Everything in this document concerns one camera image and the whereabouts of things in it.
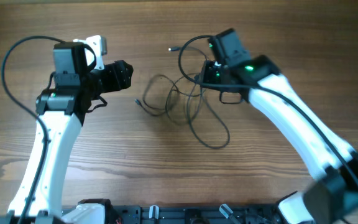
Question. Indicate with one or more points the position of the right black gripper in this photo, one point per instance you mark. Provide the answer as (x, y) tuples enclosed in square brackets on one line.
[(206, 72)]

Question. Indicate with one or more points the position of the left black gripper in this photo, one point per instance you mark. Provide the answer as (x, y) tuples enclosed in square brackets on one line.
[(123, 74)]

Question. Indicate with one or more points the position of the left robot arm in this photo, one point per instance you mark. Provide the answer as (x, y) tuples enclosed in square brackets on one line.
[(80, 77)]

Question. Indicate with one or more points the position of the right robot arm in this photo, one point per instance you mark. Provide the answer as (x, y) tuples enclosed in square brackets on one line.
[(331, 161)]

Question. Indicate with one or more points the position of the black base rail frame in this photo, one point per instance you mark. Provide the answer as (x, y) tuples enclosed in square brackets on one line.
[(247, 214)]

